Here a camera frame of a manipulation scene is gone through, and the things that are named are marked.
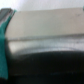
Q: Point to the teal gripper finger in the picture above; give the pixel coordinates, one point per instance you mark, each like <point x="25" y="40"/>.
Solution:
<point x="5" y="17"/>

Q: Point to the black kcup holder drawer box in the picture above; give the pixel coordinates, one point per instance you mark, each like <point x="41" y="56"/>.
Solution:
<point x="46" y="47"/>

